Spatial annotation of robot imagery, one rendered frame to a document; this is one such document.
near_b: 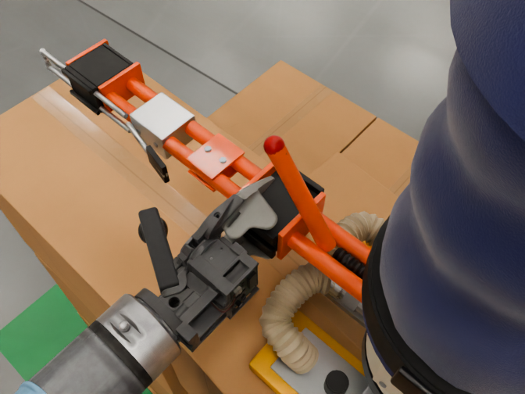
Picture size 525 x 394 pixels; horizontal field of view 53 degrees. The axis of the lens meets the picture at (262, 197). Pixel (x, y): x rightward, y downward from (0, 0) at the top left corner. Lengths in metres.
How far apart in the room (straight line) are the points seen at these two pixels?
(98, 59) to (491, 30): 0.67
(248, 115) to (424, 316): 1.33
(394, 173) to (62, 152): 0.91
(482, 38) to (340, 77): 2.38
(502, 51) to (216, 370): 0.57
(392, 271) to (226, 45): 2.41
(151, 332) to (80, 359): 0.07
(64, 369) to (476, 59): 0.46
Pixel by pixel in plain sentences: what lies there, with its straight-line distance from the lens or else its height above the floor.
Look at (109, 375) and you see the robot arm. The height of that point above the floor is 1.24.
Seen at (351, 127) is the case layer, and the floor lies 0.54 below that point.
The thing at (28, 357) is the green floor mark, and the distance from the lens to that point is 2.00.
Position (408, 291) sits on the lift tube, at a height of 1.40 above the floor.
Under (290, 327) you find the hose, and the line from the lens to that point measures 0.65.
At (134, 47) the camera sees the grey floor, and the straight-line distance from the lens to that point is 2.83.
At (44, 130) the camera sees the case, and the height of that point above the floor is 0.94.
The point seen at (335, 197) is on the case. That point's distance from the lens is 0.84.
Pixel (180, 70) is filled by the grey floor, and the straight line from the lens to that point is 2.65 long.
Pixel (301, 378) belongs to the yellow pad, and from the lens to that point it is 0.69.
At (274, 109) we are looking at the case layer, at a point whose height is 0.54.
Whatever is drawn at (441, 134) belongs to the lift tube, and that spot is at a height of 1.52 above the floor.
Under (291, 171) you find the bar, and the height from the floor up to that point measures 1.30.
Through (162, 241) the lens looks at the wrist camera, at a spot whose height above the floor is 1.22.
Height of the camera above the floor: 1.76
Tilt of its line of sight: 56 degrees down
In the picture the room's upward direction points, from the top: straight up
